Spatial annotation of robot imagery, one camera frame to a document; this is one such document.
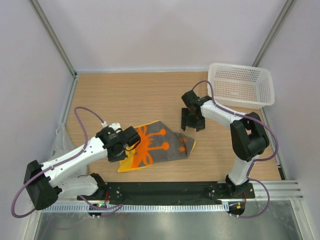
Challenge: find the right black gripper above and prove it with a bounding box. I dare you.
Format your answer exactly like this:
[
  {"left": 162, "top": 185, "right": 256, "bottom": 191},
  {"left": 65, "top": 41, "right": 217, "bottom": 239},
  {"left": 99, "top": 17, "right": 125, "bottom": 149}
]
[{"left": 181, "top": 108, "right": 205, "bottom": 132}]

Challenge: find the orange grey giraffe towel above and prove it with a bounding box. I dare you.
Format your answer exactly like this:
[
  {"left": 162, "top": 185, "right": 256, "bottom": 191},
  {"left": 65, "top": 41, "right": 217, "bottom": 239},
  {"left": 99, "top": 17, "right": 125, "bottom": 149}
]
[{"left": 117, "top": 120, "right": 197, "bottom": 173}]

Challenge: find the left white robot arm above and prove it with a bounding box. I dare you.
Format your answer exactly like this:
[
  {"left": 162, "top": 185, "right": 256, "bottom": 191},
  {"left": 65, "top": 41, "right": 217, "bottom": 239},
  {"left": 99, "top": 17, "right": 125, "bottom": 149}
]
[{"left": 24, "top": 123, "right": 141, "bottom": 210}]

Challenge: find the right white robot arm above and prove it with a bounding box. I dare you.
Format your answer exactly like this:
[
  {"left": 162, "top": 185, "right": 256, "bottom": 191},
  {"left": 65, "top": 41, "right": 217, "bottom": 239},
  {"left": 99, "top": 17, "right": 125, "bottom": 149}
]
[{"left": 181, "top": 90, "right": 270, "bottom": 198}]

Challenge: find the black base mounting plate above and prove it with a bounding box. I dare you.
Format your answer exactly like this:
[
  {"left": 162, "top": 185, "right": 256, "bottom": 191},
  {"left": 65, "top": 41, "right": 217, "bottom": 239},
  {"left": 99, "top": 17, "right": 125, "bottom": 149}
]
[{"left": 84, "top": 181, "right": 255, "bottom": 206}]

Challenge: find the white perforated plastic basket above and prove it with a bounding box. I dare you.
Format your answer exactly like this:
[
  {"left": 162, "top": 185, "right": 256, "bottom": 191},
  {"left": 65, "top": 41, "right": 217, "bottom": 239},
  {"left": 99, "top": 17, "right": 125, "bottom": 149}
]
[{"left": 207, "top": 63, "right": 275, "bottom": 110}]

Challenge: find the grey cloth at left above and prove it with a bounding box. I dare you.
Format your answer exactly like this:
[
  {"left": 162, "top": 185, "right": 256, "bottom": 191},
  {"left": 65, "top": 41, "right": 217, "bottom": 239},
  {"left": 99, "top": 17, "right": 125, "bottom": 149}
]
[{"left": 49, "top": 123, "right": 88, "bottom": 178}]

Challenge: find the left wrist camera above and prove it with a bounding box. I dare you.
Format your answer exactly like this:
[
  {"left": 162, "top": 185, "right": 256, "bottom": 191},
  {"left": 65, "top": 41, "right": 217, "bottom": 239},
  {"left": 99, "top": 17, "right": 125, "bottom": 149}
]
[{"left": 107, "top": 122, "right": 121, "bottom": 131}]

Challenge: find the white slotted cable duct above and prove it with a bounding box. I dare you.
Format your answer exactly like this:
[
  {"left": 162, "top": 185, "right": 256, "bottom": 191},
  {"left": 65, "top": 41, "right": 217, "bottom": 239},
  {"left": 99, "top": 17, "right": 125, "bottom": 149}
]
[{"left": 42, "top": 202, "right": 229, "bottom": 214}]

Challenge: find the aluminium rail front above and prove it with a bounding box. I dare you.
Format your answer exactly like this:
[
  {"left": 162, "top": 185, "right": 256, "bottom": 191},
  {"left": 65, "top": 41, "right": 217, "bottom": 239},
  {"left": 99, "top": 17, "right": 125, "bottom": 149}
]
[{"left": 251, "top": 180, "right": 304, "bottom": 201}]

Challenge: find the left aluminium frame post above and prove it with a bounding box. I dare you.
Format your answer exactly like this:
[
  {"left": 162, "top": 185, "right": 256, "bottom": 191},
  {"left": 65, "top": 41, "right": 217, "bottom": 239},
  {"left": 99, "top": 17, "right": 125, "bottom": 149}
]
[{"left": 30, "top": 0, "right": 78, "bottom": 77}]

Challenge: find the aluminium frame post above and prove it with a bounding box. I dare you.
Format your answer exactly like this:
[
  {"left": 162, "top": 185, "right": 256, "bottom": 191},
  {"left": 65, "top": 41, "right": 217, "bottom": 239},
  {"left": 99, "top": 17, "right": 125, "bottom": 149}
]
[
  {"left": 251, "top": 0, "right": 297, "bottom": 67},
  {"left": 30, "top": 0, "right": 78, "bottom": 77}
]

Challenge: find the right aluminium frame post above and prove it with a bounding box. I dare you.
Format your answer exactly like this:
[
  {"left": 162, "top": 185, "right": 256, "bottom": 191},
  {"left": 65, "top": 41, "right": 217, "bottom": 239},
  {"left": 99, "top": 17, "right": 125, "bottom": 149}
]
[{"left": 251, "top": 0, "right": 297, "bottom": 67}]

